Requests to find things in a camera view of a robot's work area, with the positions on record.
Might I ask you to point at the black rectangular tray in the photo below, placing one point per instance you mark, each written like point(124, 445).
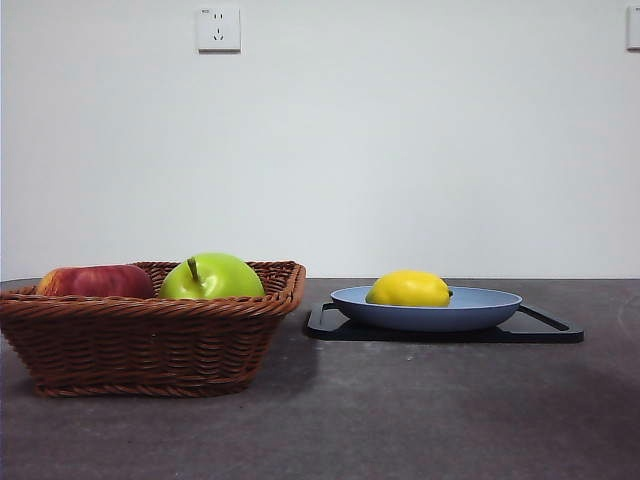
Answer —
point(540, 334)

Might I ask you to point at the red apple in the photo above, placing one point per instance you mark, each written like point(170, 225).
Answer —
point(95, 282)

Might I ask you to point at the brown woven wicker basket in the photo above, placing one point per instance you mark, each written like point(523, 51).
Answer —
point(150, 345)

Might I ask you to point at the white wall switch plate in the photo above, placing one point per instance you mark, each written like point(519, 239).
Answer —
point(634, 27)

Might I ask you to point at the white wall power socket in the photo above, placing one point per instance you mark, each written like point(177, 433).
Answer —
point(219, 29)

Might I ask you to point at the yellow lemon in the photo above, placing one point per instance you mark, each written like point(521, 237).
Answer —
point(407, 289)

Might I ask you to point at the blue round plate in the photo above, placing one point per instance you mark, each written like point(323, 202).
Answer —
point(430, 317)

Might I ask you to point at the green apple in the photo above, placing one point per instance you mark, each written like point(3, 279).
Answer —
point(225, 280)

